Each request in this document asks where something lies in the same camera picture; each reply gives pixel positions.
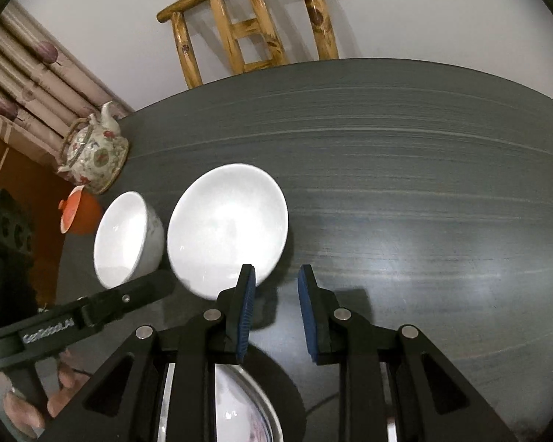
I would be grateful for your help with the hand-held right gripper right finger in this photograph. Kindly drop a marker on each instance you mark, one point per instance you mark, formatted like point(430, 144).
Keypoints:
point(308, 317)

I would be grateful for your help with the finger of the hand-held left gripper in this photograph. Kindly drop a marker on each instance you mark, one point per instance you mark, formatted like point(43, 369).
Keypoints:
point(133, 292)

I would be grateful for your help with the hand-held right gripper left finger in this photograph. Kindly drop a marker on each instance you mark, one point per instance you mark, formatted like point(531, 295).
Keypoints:
point(245, 313)

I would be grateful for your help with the plain white bowl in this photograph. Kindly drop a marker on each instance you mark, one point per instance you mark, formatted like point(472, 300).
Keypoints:
point(120, 244)

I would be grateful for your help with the small white plate pink flower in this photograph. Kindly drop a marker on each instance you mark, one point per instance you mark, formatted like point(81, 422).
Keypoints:
point(239, 400)

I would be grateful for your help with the white bowl pink patterned outside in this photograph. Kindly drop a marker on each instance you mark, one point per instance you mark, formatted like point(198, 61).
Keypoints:
point(226, 225)

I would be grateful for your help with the person's left hand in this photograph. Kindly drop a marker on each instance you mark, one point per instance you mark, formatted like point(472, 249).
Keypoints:
point(71, 380)

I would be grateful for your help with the orange lidded teacup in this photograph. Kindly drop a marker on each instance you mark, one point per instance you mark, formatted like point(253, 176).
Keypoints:
point(85, 214)

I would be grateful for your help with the floral ceramic teapot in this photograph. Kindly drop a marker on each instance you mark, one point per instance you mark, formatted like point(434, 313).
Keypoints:
point(92, 156)

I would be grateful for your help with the brown wooden door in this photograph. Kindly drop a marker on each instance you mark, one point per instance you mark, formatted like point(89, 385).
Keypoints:
point(32, 179)

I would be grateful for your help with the beige patterned curtain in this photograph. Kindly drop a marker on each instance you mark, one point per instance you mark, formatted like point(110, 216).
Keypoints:
point(37, 83)

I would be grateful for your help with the bamboo chair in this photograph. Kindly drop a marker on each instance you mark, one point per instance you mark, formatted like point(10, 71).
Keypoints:
point(239, 27)

